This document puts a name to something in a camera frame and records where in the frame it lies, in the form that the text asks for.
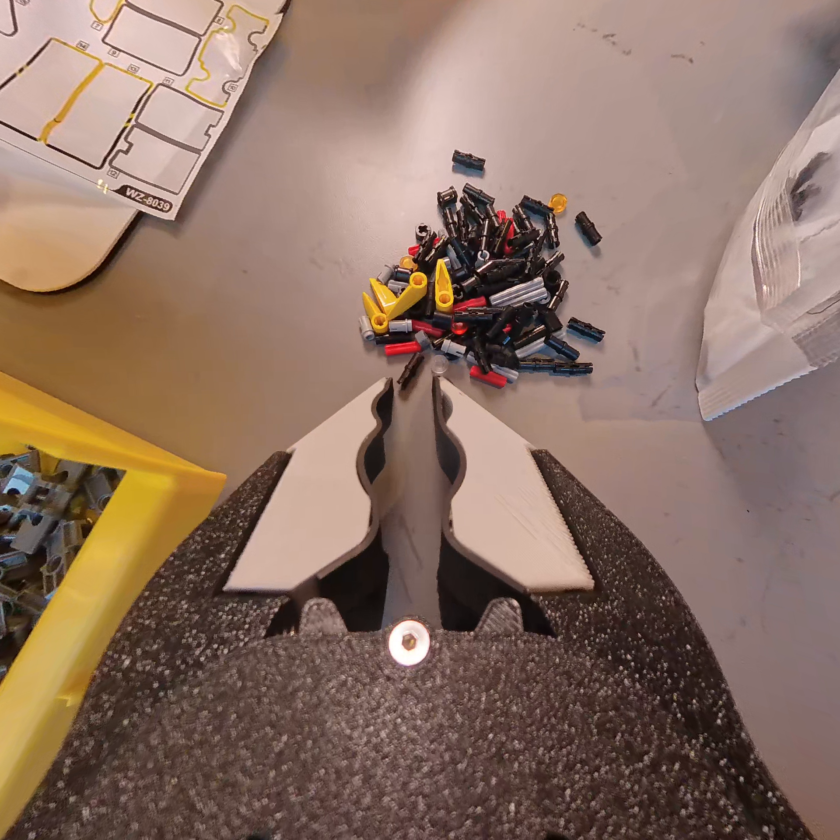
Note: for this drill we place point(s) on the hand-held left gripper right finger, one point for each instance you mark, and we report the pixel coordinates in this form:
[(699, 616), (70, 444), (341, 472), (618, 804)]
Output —
[(519, 525)]

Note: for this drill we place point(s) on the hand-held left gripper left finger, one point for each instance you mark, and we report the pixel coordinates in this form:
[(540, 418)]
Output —
[(309, 525)]

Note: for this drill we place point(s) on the pile of mixed small plastic parts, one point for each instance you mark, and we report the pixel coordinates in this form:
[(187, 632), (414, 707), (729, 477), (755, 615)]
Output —
[(486, 282)]

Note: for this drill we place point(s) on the clear plastic bag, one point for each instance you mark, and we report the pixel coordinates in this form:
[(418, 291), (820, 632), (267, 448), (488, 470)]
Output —
[(775, 315)]

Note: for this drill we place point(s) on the grey desk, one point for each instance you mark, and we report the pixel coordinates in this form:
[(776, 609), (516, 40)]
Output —
[(656, 131)]

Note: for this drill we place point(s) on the yellow flat box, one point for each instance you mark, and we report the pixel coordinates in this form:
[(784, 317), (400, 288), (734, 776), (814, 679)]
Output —
[(145, 525)]

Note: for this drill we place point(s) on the heap of grey plastic parts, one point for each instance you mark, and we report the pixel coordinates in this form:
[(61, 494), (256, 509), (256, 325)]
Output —
[(46, 538)]

